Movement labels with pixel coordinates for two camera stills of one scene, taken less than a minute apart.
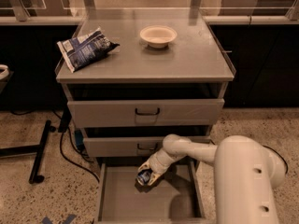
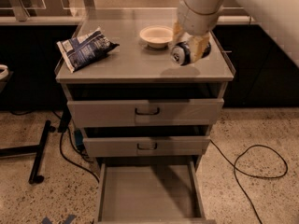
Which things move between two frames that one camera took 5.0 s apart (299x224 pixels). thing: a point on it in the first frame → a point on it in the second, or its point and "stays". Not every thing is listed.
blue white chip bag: x=88 y=47 stays
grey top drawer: x=146 y=113 stays
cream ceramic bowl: x=158 y=36 stays
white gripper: x=156 y=164 → x=195 y=21
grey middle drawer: x=130 y=146 stays
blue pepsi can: x=143 y=176 → x=181 y=53
